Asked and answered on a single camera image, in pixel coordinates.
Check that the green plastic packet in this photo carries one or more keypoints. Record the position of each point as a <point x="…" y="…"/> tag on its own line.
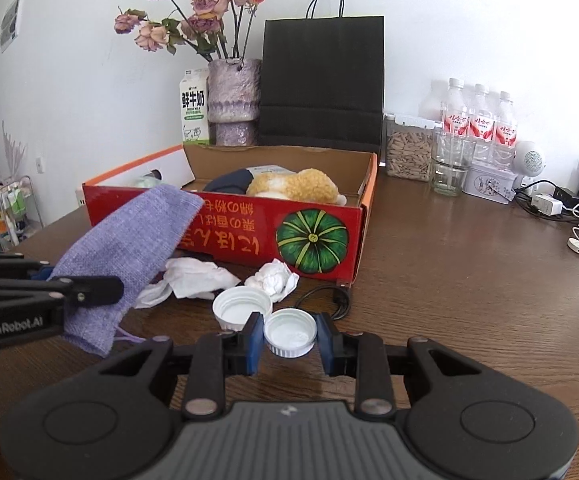
<point x="144" y="181"/>

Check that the clear jar of seeds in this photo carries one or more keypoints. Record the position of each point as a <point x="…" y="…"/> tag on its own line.
<point x="409" y="155"/>

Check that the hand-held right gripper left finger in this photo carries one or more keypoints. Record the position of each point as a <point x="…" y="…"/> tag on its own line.
<point x="254" y="342"/>

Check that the yellow plush toy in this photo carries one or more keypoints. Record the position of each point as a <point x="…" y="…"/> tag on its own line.
<point x="309" y="185"/>

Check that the black paper bag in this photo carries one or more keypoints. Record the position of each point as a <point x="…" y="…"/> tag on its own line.
<point x="319" y="70"/>

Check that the black power adapter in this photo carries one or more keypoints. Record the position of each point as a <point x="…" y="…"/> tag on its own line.
<point x="567" y="196"/>

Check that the white round speaker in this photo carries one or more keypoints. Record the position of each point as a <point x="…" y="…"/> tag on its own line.
<point x="529" y="160"/>

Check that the white printed tin box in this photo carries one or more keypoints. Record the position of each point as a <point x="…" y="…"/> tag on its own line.
<point x="489" y="185"/>

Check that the wall poster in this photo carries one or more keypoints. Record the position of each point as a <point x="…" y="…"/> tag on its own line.
<point x="12" y="17"/>

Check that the flat crumpled white tissue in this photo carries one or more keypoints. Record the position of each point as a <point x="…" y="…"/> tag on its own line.
<point x="194" y="277"/>

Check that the white plastic packet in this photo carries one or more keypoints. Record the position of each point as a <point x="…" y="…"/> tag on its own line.
<point x="269" y="169"/>

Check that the dried pink flower bouquet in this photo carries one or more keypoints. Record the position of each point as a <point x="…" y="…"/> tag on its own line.
<point x="204" y="2"/>

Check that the white plastic bottle cap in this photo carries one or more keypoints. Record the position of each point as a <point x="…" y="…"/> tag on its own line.
<point x="239" y="305"/>
<point x="289" y="332"/>

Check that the dark blue cloth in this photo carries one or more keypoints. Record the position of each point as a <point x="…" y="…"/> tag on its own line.
<point x="229" y="181"/>

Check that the dried purple grass sprig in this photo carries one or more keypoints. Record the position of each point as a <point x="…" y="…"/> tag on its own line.
<point x="14" y="150"/>

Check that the clear drinking glass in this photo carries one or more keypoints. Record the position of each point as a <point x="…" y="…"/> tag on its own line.
<point x="447" y="180"/>
<point x="454" y="147"/>

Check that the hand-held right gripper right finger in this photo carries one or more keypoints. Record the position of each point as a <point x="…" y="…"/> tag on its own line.
<point x="325" y="342"/>

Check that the purple speckled vase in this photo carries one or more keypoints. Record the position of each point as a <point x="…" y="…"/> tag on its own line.
<point x="232" y="105"/>

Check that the red label water bottle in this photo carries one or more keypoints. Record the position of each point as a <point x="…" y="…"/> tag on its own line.
<point x="504" y="132"/>
<point x="481" y="122"/>
<point x="455" y="115"/>

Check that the red orange cardboard box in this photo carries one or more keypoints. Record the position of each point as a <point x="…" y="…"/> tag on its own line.
<point x="249" y="230"/>

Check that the white charger plug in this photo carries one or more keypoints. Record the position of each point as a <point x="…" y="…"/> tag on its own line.
<point x="547" y="205"/>

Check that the balled white tissue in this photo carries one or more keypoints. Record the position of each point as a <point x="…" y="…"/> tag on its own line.
<point x="274" y="277"/>

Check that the purple knitted cloth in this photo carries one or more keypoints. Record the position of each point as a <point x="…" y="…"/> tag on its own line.
<point x="129" y="240"/>

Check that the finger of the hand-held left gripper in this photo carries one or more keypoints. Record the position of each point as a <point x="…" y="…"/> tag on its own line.
<point x="42" y="273"/>
<point x="94" y="290"/>

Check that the white wall outlet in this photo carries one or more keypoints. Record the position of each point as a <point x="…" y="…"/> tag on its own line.
<point x="40" y="165"/>

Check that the white green milk carton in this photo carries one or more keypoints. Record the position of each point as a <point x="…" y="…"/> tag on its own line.
<point x="193" y="110"/>

